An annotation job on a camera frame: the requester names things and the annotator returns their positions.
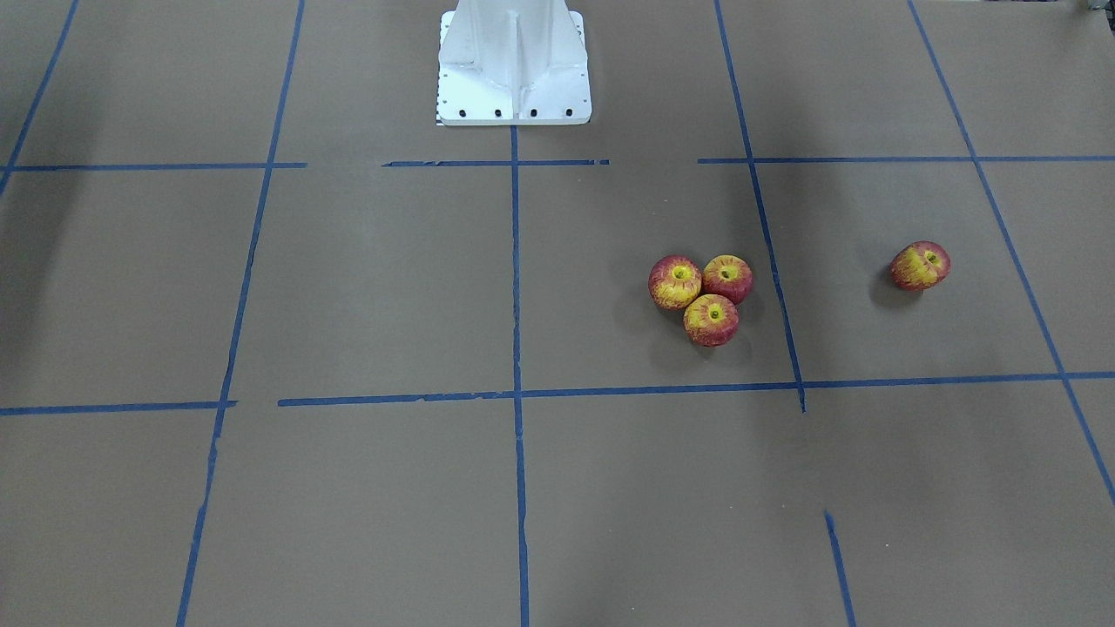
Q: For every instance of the red yellow lone apple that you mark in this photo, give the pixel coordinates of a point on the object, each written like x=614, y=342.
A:
x=920, y=266

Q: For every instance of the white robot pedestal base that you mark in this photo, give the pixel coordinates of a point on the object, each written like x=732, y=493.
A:
x=513, y=63

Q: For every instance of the red yellow apple front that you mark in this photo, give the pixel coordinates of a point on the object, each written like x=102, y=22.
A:
x=711, y=320

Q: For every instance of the red yellow apple back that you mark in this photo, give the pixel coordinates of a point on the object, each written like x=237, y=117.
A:
x=728, y=276

